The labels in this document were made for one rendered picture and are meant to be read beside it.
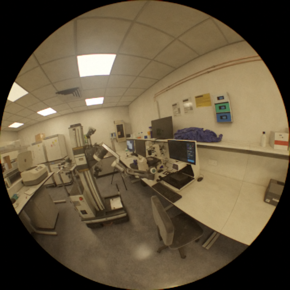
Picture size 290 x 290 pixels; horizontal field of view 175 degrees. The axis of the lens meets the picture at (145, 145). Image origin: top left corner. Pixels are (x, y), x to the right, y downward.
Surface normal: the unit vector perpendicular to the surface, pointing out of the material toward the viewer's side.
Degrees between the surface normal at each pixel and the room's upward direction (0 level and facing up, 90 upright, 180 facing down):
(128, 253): 0
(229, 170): 90
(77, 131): 90
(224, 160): 90
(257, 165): 90
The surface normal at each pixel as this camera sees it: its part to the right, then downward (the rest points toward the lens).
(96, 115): 0.48, 0.08
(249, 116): -0.87, 0.19
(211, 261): -0.13, -0.98
